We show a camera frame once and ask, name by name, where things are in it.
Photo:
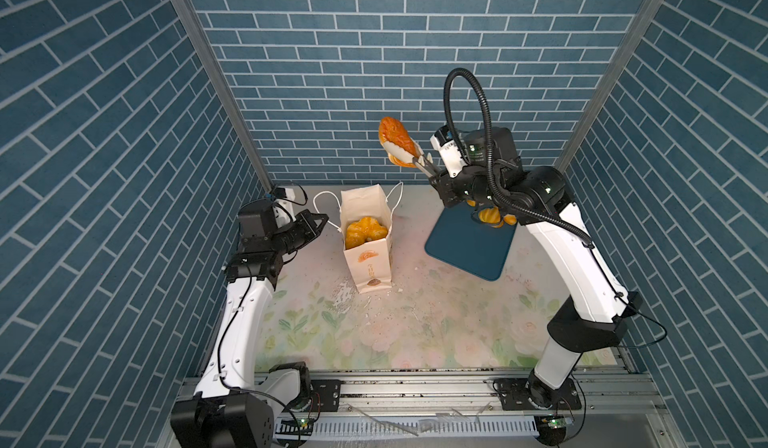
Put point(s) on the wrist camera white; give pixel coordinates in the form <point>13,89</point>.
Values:
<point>446,144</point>
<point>286,198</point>

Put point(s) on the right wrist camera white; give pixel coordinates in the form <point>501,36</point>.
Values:
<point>446,144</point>

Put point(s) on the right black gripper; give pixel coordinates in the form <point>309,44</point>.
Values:
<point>443,184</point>

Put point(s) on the left aluminium corner post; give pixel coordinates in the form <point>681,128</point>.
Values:
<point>197,36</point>

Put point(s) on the silver metal tongs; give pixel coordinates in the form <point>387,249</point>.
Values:
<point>404,158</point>

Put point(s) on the aluminium corner post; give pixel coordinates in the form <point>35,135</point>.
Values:
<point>197,36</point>
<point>621,57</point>

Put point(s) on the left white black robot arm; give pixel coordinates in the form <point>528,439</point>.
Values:
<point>240,322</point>

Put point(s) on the dark blue tray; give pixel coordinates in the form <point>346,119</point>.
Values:
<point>461,240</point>

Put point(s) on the brown bread piece top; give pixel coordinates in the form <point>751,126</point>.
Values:
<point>392,129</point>

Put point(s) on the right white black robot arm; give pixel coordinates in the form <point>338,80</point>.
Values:
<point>595,313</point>

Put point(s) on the right aluminium corner post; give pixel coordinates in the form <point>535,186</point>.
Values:
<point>621,57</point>

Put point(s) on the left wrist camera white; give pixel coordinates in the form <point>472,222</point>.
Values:
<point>286,198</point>

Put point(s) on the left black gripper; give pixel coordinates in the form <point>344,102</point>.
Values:
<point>305,226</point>

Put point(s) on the white printed paper bag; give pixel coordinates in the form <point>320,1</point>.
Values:
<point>370,265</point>

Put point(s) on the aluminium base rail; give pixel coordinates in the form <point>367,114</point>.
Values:
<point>600,407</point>

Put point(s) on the small croissant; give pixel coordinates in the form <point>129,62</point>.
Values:
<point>491,216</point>

